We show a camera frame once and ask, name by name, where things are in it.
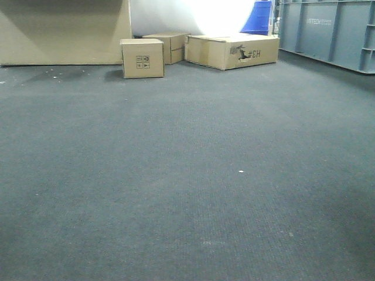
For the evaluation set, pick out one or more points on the small cardboard box with symbols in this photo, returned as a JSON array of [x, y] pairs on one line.
[[142, 58]]

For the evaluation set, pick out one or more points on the flat wide cardboard box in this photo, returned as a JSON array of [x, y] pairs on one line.
[[236, 51]]

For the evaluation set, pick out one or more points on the small cardboard box behind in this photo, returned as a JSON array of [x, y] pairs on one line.
[[173, 45]]

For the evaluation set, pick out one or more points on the blue plastic bin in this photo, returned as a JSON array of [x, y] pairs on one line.
[[259, 20]]

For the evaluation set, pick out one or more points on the grey plastic crate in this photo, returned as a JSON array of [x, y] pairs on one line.
[[335, 32]]

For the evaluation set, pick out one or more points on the huge cardboard box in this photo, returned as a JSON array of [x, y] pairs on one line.
[[63, 32]]

